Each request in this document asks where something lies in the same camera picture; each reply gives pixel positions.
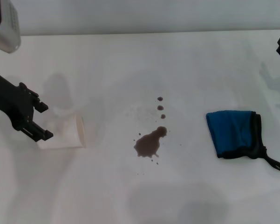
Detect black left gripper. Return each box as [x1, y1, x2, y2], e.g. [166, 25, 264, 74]
[0, 72, 55, 142]

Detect white paper cup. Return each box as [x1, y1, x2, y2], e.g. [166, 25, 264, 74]
[37, 114, 87, 149]

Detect blue rag with black trim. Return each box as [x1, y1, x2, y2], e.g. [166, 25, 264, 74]
[205, 109, 280, 172]

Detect large dark liquid puddle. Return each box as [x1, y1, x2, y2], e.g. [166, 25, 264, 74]
[133, 126, 168, 158]

